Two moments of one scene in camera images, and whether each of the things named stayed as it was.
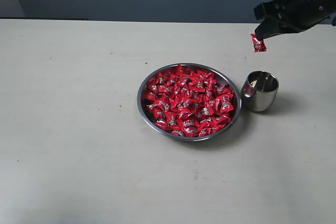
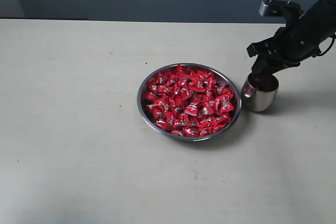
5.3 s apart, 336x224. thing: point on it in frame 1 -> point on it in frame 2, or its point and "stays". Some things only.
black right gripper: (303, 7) -> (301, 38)
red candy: (161, 103) stays
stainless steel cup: (259, 91) stays
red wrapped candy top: (184, 72) stays
